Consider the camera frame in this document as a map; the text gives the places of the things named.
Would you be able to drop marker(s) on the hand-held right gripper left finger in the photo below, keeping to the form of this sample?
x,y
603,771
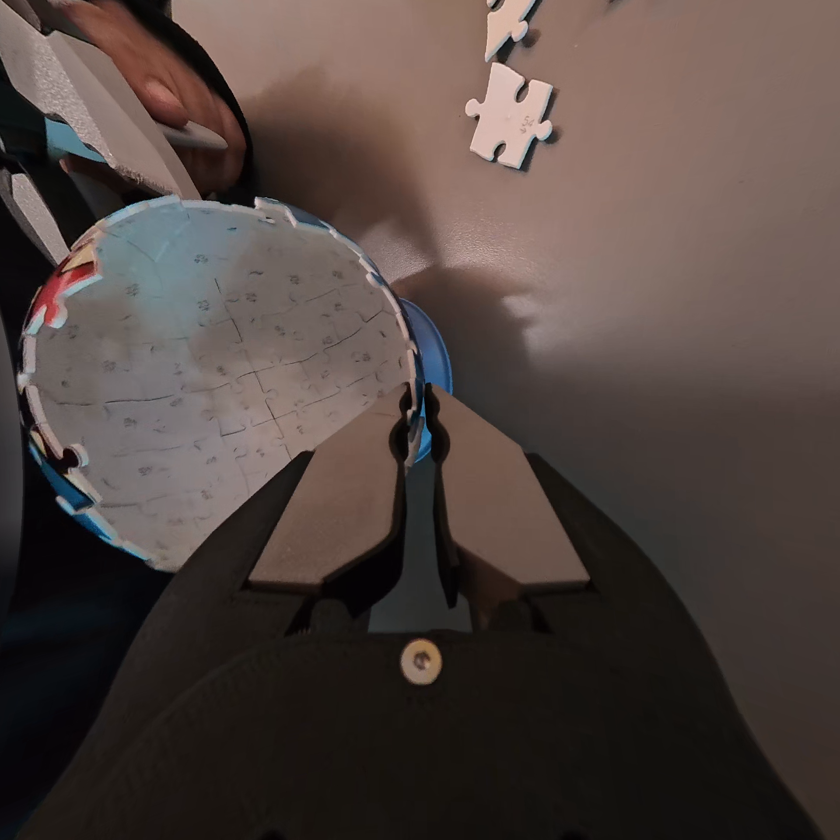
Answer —
x,y
328,518

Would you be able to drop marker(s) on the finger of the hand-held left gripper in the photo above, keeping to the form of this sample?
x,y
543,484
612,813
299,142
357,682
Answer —
x,y
26,210
52,85

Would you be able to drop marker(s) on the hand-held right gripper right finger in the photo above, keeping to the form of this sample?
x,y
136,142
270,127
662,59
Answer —
x,y
499,518

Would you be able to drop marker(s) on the blue white puzzle ball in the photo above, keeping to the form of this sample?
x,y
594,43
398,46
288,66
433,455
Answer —
x,y
229,394

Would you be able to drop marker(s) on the white puzzle pieces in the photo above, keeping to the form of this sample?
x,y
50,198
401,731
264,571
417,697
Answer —
x,y
512,115

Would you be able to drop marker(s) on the person's left hand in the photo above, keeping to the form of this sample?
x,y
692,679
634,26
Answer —
x,y
164,92

